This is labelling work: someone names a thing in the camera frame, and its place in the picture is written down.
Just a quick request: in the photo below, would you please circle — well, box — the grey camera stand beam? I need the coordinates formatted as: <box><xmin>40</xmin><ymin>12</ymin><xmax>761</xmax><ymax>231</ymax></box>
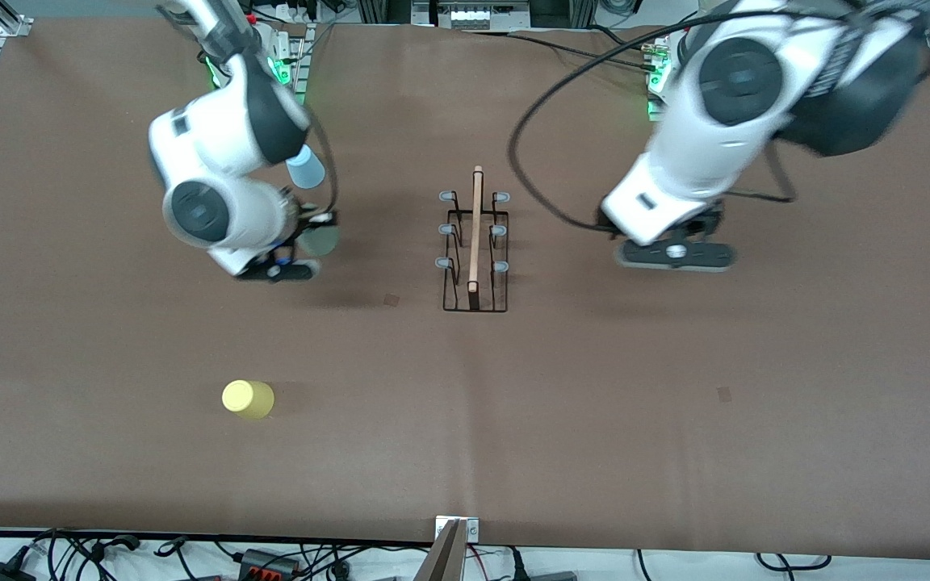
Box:
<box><xmin>415</xmin><ymin>520</ymin><xmax>470</xmax><ymax>581</ymax></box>

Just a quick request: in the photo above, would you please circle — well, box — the yellow plastic cup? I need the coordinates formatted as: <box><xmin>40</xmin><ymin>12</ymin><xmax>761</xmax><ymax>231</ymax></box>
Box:
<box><xmin>221</xmin><ymin>379</ymin><xmax>276</xmax><ymax>422</ymax></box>

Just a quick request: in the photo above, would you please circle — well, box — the black cable across table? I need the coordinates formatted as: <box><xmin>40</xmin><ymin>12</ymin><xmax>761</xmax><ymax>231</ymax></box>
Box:
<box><xmin>465</xmin><ymin>28</ymin><xmax>664</xmax><ymax>75</ymax></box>

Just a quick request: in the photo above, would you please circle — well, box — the small metal clamp bracket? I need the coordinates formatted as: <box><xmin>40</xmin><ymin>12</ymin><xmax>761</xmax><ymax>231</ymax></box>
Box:
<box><xmin>435</xmin><ymin>516</ymin><xmax>480</xmax><ymax>543</ymax></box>

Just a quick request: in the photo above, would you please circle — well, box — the black wire cup holder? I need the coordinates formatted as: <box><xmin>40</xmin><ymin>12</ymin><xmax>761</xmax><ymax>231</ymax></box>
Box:
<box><xmin>435</xmin><ymin>165</ymin><xmax>512</xmax><ymax>314</ymax></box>

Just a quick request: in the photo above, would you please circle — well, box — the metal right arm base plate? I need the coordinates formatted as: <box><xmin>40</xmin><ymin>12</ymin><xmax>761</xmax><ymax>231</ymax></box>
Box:
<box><xmin>271</xmin><ymin>23</ymin><xmax>308</xmax><ymax>91</ymax></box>

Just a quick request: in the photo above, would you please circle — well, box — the large table cover sheet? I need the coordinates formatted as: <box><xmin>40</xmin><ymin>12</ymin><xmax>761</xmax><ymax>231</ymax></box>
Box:
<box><xmin>0</xmin><ymin>18</ymin><xmax>930</xmax><ymax>559</ymax></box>

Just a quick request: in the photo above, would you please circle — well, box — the pale green plastic cup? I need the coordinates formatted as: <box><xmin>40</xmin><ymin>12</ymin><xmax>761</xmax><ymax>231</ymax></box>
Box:
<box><xmin>300</xmin><ymin>224</ymin><xmax>341</xmax><ymax>259</ymax></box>

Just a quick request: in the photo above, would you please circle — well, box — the light blue plastic cup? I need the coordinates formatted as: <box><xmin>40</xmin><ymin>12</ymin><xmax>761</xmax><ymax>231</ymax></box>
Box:
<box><xmin>286</xmin><ymin>145</ymin><xmax>327</xmax><ymax>189</ymax></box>

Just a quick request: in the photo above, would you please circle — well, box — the white power strip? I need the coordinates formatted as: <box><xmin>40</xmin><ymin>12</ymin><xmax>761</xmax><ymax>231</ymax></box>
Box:
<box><xmin>437</xmin><ymin>2</ymin><xmax>532</xmax><ymax>30</ymax></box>

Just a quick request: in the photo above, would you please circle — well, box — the black box with orange connectors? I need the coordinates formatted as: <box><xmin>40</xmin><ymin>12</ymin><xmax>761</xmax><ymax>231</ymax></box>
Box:
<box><xmin>237</xmin><ymin>549</ymin><xmax>302</xmax><ymax>581</ymax></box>

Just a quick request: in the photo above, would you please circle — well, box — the black looped floor cable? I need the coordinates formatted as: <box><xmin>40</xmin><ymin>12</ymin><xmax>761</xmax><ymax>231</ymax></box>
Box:
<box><xmin>756</xmin><ymin>553</ymin><xmax>831</xmax><ymax>571</ymax></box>

